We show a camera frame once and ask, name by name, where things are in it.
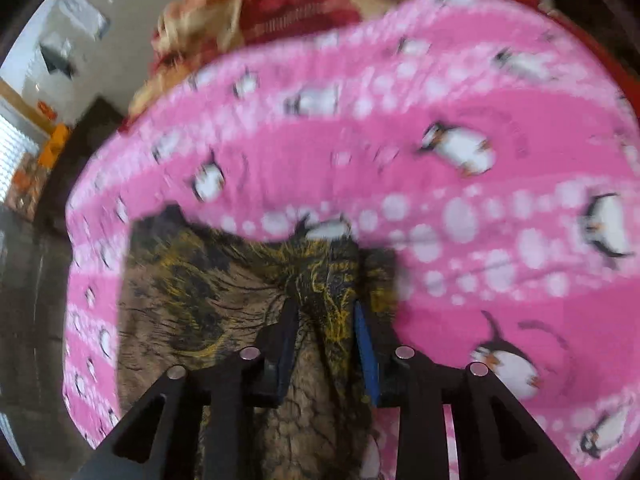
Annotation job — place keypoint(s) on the dark wooden side table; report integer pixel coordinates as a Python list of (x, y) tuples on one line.
[(96, 125)]

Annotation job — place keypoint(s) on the pink penguin blanket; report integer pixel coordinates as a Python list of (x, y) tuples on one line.
[(481, 143)]

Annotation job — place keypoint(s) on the white wall paper notice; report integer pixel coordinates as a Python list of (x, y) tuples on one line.
[(86, 17)]

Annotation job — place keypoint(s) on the brown patterned cloth garment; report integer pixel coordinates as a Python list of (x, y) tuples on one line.
[(192, 295)]

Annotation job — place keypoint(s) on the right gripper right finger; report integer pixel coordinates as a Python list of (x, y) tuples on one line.
[(365, 331)]

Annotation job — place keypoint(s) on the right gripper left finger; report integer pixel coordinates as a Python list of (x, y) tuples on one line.
[(281, 351)]

